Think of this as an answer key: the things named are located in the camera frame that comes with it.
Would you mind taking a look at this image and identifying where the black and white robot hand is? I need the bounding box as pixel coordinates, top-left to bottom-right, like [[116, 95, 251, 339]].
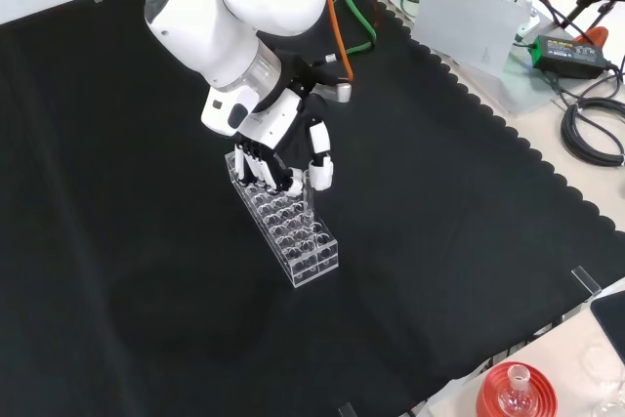
[[200, 87, 336, 196]]

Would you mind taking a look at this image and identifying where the clear glass test tube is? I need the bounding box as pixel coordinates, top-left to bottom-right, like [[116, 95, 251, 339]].
[[301, 168, 317, 226]]

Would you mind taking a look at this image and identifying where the clear acrylic test tube rack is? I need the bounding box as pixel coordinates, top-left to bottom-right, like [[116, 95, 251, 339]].
[[224, 151, 340, 289]]

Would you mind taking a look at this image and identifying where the black bench cloth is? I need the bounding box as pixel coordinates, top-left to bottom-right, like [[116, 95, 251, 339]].
[[0, 0, 625, 417]]

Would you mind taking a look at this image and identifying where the pale board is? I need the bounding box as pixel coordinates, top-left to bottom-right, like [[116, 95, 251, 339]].
[[412, 0, 532, 79]]

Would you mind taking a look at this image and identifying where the black power adapter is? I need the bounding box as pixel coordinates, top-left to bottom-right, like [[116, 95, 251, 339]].
[[530, 34, 619, 80]]

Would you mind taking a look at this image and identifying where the orange clamp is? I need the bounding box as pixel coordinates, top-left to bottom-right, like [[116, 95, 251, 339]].
[[574, 25, 609, 47]]

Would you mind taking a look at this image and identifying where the clear round-bottom flask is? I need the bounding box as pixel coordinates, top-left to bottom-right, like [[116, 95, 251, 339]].
[[498, 362, 533, 416]]

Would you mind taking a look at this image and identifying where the dark flat tablet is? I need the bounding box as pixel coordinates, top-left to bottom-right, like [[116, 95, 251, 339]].
[[589, 289, 625, 354]]

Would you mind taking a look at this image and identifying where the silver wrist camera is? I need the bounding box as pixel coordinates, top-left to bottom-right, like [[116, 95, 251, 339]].
[[312, 80, 354, 104]]

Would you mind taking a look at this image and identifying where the green cable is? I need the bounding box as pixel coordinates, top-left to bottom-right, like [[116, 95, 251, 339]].
[[333, 0, 378, 55]]

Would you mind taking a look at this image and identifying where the clear base plate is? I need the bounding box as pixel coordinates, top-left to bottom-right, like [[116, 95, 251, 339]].
[[375, 0, 580, 118]]

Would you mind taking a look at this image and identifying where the coiled black cable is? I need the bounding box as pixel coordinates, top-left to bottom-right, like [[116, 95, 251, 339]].
[[560, 97, 625, 168]]

